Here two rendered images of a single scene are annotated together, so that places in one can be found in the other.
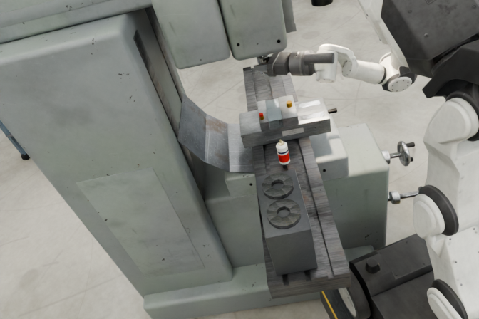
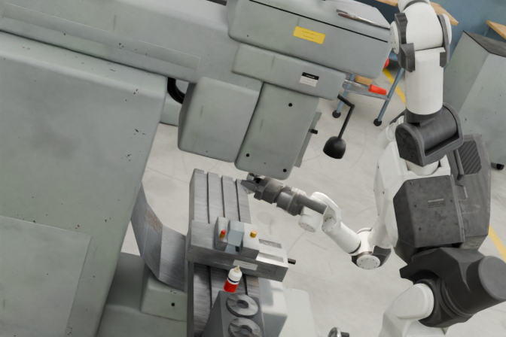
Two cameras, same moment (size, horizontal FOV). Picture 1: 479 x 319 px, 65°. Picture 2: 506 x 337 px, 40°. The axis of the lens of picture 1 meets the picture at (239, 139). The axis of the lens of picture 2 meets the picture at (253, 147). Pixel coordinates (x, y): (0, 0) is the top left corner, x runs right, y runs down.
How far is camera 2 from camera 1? 0.98 m
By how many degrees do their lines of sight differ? 22
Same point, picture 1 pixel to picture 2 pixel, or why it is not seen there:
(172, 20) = (205, 105)
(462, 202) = not seen: outside the picture
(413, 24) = (414, 217)
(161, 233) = (35, 320)
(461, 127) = (420, 307)
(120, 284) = not seen: outside the picture
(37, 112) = (21, 122)
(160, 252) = not seen: outside the picture
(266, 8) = (291, 138)
